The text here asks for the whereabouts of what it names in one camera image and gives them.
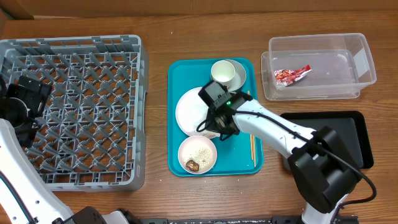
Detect white paper cup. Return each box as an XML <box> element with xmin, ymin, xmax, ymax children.
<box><xmin>211</xmin><ymin>60</ymin><xmax>236</xmax><ymax>88</ymax></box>

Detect red snack wrapper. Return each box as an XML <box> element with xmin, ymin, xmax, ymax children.
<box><xmin>274</xmin><ymin>65</ymin><xmax>312</xmax><ymax>88</ymax></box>

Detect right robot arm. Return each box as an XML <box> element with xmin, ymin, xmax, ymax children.
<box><xmin>197</xmin><ymin>81</ymin><xmax>362</xmax><ymax>223</ymax></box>

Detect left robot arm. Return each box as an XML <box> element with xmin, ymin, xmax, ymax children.
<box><xmin>1</xmin><ymin>77</ymin><xmax>136</xmax><ymax>224</ymax></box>

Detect grey plastic dishwasher rack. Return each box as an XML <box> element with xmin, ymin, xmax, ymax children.
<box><xmin>1</xmin><ymin>35</ymin><xmax>149</xmax><ymax>192</ymax></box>

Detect clear plastic waste bin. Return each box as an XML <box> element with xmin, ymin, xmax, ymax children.
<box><xmin>261</xmin><ymin>33</ymin><xmax>377</xmax><ymax>101</ymax></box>

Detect left wooden chopstick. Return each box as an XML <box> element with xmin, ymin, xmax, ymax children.
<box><xmin>247</xmin><ymin>90</ymin><xmax>255</xmax><ymax>162</ymax></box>

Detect wooden chopstick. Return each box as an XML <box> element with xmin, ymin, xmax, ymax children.
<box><xmin>252</xmin><ymin>135</ymin><xmax>256</xmax><ymax>167</ymax></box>
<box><xmin>247</xmin><ymin>90</ymin><xmax>255</xmax><ymax>162</ymax></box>

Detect large white plate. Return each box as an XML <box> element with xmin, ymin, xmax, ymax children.
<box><xmin>175</xmin><ymin>87</ymin><xmax>220</xmax><ymax>139</ymax></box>

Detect right wooden chopstick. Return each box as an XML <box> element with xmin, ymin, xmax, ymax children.
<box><xmin>252</xmin><ymin>135</ymin><xmax>256</xmax><ymax>167</ymax></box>

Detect teal plastic serving tray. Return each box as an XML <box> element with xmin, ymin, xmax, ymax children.
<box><xmin>167</xmin><ymin>58</ymin><xmax>264</xmax><ymax>177</ymax></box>

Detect small white dish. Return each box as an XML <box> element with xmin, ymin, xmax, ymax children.
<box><xmin>177</xmin><ymin>136</ymin><xmax>218</xmax><ymax>175</ymax></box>

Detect brown food scrap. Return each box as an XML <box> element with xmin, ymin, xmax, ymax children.
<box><xmin>185</xmin><ymin>159</ymin><xmax>200</xmax><ymax>172</ymax></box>

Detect black rectangular tray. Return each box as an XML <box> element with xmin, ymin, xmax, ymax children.
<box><xmin>281</xmin><ymin>111</ymin><xmax>374</xmax><ymax>169</ymax></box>

